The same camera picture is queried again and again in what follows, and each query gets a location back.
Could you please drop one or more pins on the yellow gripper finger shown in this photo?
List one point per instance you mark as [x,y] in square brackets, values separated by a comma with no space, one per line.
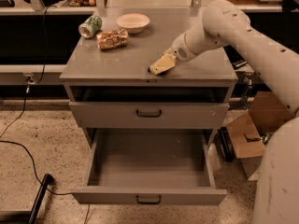
[166,62]

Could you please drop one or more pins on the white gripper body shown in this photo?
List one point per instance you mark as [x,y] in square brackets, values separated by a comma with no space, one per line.
[178,50]

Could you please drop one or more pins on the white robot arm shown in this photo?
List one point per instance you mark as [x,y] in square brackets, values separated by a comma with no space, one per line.
[222,23]

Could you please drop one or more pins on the grey drawer cabinet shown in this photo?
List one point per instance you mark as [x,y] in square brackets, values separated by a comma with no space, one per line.
[121,74]

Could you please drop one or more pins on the closed grey top drawer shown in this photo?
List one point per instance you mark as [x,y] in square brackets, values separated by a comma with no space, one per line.
[148,115]

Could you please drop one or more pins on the open grey middle drawer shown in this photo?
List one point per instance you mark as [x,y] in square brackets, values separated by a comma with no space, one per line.
[149,167]

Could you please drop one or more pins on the white paper bowl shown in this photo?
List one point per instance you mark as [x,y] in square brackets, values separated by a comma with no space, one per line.
[133,23]

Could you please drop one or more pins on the brown patterned snack can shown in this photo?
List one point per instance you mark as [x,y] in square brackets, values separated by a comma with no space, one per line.
[112,39]

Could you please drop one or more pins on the small black device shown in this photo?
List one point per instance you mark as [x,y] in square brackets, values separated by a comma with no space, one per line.
[238,64]

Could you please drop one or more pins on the green soda can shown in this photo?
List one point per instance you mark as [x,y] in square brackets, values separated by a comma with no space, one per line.
[90,27]

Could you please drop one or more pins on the cardboard box with cans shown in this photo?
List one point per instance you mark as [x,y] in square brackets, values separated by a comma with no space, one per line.
[250,132]

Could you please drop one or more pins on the black metal stand leg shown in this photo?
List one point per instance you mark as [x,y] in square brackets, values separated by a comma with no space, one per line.
[47,180]

